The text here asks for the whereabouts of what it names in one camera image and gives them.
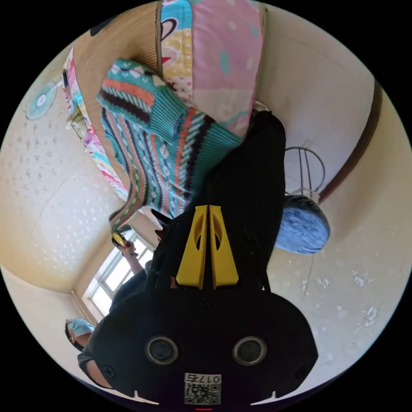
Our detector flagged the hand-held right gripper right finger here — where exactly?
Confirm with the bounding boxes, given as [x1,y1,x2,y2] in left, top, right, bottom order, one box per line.
[209,205,240,289]

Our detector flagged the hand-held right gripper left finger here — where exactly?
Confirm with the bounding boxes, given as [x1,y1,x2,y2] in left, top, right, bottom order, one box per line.
[176,205,209,290]

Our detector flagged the teal patterned knit sweater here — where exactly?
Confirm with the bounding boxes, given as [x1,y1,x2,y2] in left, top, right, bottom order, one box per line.
[96,58,243,233]

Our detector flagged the person's left forearm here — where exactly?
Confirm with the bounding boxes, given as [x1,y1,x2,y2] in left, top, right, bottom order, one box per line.
[128,253,147,276]

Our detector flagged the person's body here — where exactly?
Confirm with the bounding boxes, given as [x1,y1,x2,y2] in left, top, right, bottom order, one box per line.
[64,110,331,391]

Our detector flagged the pale blue standing fan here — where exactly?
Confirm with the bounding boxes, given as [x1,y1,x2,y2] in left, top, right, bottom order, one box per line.
[24,75,66,121]

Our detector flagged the bed with mat and quilt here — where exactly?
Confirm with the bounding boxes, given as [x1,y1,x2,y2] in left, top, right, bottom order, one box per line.
[62,0,268,202]

